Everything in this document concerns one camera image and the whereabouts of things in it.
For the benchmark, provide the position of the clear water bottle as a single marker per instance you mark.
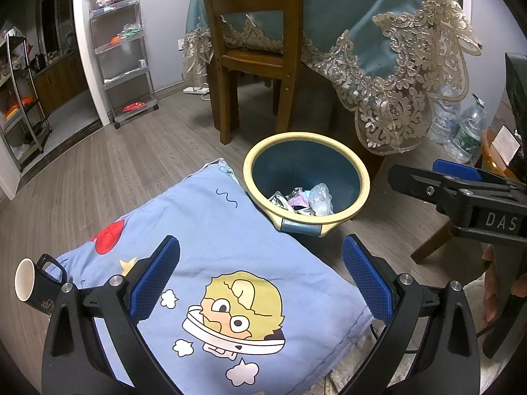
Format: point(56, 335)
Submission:
point(465, 135)
point(444, 119)

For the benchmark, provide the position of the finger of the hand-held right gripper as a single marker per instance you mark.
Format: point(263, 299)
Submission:
point(457, 169)
point(424, 185)

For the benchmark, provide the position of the black mug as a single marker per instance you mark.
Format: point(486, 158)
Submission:
point(37, 296)

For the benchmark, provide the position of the person's right hand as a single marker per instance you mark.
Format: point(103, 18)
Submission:
point(492, 292)

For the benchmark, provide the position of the teal lace-trimmed tablecloth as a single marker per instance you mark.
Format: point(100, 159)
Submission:
point(350, 8)

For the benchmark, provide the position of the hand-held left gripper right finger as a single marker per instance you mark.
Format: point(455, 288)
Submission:
point(366, 277)

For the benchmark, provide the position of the pink snack wrapper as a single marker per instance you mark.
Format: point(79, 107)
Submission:
point(300, 202)

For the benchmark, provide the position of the metal shelf rack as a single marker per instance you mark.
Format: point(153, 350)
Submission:
point(24, 123)

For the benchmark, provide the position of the white wall socket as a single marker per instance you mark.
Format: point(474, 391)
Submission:
point(180, 43)

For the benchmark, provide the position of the wooden kitchen cabinet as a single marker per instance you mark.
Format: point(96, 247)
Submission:
point(61, 86)

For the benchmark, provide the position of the white card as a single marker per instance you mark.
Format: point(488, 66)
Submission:
point(505, 140)

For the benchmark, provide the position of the white power strip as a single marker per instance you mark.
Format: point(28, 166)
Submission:
point(195, 89)

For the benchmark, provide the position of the blue bin with yellow rim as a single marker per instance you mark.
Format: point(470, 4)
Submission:
point(288, 168)

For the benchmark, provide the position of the black kettle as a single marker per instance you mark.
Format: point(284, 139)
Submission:
point(38, 62)

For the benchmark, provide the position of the wooden chair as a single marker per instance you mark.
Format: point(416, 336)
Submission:
point(288, 28)

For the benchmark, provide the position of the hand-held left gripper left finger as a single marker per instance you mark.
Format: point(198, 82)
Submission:
point(152, 279)

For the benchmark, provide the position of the grey rolling cart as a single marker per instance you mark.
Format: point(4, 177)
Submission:
point(123, 78)

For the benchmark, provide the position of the blue cartoon printed blanket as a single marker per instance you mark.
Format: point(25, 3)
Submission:
point(197, 222)

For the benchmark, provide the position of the orange packet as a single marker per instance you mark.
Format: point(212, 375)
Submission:
point(134, 107)

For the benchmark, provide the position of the clear plastic bag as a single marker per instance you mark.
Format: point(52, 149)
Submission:
point(321, 199)

